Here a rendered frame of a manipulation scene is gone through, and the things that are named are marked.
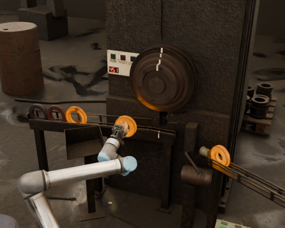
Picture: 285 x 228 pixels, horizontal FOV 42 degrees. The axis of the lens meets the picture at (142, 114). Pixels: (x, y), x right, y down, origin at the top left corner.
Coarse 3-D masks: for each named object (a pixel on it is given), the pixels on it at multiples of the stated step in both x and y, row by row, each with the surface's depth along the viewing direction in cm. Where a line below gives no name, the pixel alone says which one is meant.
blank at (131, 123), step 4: (120, 116) 255; (124, 116) 252; (128, 116) 252; (116, 120) 254; (120, 120) 253; (124, 120) 252; (128, 120) 250; (132, 120) 251; (128, 124) 252; (132, 124) 251; (136, 124) 253; (132, 128) 252; (136, 128) 254; (128, 132) 254; (132, 132) 253; (128, 136) 256
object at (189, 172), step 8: (184, 168) 262; (192, 168) 262; (200, 168) 261; (184, 176) 260; (192, 176) 259; (200, 176) 257; (208, 176) 256; (184, 184) 266; (192, 184) 262; (200, 184) 259; (208, 184) 256; (184, 192) 268; (192, 192) 265; (184, 200) 271; (192, 200) 268; (184, 208) 274; (192, 208) 271; (184, 216) 277; (192, 216) 276; (184, 224) 281; (192, 224) 284
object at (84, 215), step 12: (72, 132) 274; (84, 132) 277; (96, 132) 279; (72, 144) 278; (84, 144) 276; (96, 144) 275; (72, 156) 264; (84, 156) 262; (84, 204) 304; (96, 204) 304; (84, 216) 292; (96, 216) 292
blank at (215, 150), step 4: (212, 148) 246; (216, 148) 243; (220, 148) 239; (224, 148) 239; (212, 152) 247; (216, 152) 244; (220, 152) 240; (224, 152) 237; (212, 156) 248; (216, 156) 246; (224, 156) 238; (228, 156) 238; (216, 160) 246; (220, 160) 246; (224, 160) 239; (228, 160) 238; (224, 164) 240; (228, 164) 240
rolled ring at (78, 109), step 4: (72, 108) 294; (76, 108) 293; (80, 108) 295; (68, 112) 298; (80, 112) 293; (84, 112) 295; (68, 116) 300; (84, 116) 293; (68, 120) 301; (72, 120) 303; (84, 120) 295; (80, 124) 298
